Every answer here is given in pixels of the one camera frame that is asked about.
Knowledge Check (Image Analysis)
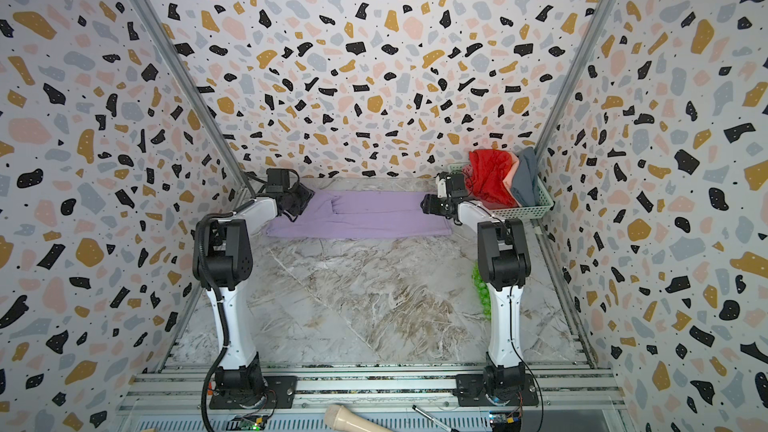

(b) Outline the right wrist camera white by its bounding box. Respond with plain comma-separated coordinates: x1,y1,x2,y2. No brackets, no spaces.
435,172,449,199

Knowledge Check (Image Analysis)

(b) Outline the aluminium corner post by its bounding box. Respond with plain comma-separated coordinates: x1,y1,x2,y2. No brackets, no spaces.
129,0,252,192
535,0,616,166

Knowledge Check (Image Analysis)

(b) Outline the grey t shirt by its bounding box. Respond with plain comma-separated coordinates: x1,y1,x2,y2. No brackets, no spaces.
509,147,538,207

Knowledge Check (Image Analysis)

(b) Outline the aluminium mounting rail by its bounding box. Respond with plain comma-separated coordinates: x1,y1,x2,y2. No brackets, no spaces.
113,362,628,432

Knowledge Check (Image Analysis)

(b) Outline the beige cylindrical handle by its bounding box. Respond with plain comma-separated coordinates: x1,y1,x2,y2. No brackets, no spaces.
324,404,391,432

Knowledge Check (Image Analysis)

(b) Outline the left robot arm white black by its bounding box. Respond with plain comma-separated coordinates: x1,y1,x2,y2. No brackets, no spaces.
193,168,314,407

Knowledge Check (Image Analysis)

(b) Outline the mint green plastic basket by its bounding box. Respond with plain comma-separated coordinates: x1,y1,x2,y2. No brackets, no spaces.
442,162,554,227

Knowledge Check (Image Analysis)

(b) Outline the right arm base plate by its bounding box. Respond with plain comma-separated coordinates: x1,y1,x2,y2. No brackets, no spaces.
452,374,540,408

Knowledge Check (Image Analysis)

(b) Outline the small green circuit board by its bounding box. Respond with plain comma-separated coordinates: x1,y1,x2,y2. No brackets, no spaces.
225,415,269,432

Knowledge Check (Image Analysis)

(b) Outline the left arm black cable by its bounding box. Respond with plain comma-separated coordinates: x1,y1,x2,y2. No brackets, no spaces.
194,169,301,432

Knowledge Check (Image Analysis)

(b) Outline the metal screwdriver tool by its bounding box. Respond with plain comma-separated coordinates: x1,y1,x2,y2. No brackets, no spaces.
411,405,458,432

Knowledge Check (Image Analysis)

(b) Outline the left aluminium corner post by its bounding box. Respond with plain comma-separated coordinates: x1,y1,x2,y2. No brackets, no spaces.
129,0,252,192

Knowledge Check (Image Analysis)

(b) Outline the pink t shirt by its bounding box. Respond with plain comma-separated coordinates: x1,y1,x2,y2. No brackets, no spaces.
499,150,520,208

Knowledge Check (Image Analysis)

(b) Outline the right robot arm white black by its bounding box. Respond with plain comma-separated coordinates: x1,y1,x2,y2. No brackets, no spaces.
421,172,531,405

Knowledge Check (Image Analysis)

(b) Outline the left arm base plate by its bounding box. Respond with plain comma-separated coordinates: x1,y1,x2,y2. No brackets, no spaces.
208,375,298,411

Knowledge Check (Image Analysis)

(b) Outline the lilac t shirt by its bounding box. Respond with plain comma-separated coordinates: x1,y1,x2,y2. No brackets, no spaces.
264,190,452,240

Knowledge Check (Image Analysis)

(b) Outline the right aluminium corner post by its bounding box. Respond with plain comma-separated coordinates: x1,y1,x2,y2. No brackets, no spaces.
535,0,616,166

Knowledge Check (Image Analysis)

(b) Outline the red t shirt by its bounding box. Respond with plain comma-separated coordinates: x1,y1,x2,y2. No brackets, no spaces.
464,149,508,209

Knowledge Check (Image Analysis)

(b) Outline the green plastic grape bunch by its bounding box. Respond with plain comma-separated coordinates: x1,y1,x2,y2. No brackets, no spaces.
472,264,491,320

